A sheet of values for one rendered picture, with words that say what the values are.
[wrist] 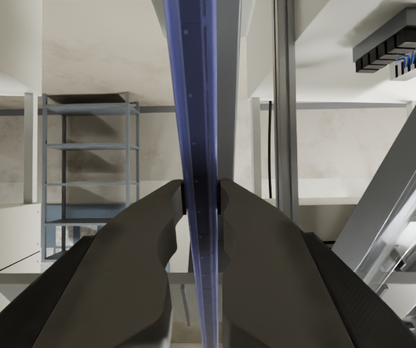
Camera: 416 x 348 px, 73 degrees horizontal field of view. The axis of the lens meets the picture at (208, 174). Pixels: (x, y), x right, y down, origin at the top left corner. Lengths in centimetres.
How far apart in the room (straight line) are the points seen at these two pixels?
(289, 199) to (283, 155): 10
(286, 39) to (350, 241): 47
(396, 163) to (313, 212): 44
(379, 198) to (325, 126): 320
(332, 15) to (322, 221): 50
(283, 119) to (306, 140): 287
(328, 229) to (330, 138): 282
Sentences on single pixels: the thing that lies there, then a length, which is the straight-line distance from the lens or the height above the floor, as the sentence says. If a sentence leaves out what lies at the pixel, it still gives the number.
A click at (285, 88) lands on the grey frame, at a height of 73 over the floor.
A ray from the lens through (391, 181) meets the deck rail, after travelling 42.
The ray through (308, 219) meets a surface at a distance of 81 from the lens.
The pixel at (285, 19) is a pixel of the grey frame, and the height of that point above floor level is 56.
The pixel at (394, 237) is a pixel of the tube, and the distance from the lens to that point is 19.
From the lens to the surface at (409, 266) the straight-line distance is 58.
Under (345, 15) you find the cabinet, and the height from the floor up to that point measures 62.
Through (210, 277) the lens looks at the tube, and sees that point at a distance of 17.
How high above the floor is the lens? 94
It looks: 2 degrees down
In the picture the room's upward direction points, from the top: 179 degrees clockwise
